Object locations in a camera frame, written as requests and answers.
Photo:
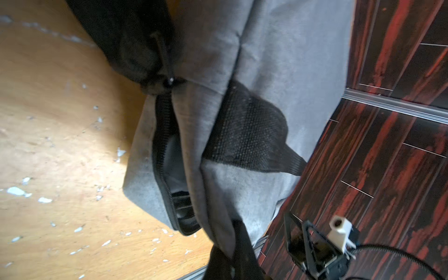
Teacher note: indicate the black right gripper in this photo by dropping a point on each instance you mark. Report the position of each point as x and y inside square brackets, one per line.
[322, 257]

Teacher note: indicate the aluminium right corner post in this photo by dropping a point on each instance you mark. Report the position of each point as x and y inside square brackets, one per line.
[426, 112]

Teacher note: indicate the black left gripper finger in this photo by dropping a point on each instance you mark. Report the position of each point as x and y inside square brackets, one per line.
[242, 265]

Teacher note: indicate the grey zippered laptop bag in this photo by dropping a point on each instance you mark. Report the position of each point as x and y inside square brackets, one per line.
[238, 94]

